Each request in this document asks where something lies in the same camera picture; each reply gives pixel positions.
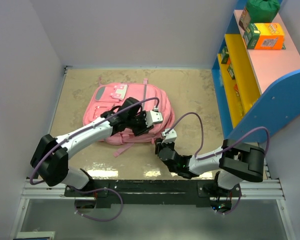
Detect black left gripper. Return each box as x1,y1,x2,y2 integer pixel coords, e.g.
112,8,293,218
126,110,154,137

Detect pink student backpack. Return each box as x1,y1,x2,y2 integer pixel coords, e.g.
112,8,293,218
82,78,175,157

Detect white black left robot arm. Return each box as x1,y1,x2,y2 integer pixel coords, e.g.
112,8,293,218
29,97,163,196

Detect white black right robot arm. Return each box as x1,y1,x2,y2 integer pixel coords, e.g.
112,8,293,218
155,138,265,197

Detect green cloth bag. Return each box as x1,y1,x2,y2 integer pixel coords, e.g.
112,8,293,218
245,0,281,23

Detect orange packet on shelf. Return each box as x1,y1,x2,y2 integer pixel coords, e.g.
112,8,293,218
232,83,243,111

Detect small green box lower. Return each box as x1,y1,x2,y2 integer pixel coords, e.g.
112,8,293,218
227,63,235,80

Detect small green box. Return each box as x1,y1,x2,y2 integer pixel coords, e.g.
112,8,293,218
227,63,235,80
220,45,231,65

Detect blue yellow pink shelf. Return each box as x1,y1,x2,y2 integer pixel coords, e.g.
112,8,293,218
211,0,300,140

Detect small green box upper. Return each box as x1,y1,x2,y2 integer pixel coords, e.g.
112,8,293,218
220,45,231,65

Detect orange green crayon box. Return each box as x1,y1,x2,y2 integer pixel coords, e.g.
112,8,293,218
243,23,285,50

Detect brown card box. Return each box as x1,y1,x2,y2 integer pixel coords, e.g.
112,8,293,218
239,6,251,30

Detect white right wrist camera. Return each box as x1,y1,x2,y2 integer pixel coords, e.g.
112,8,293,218
161,128,177,144

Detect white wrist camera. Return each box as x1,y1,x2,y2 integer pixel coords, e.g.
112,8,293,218
145,110,164,128
161,128,177,144

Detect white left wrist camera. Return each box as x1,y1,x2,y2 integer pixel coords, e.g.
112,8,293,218
145,110,164,128

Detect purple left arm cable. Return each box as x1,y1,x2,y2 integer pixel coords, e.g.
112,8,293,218
29,97,160,186

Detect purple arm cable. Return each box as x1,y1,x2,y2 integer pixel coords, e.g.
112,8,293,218
164,112,270,161
29,97,160,186

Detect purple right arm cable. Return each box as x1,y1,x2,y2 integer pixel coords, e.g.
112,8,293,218
164,112,270,161

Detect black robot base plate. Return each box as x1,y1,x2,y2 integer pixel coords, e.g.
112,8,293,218
64,179,241,208

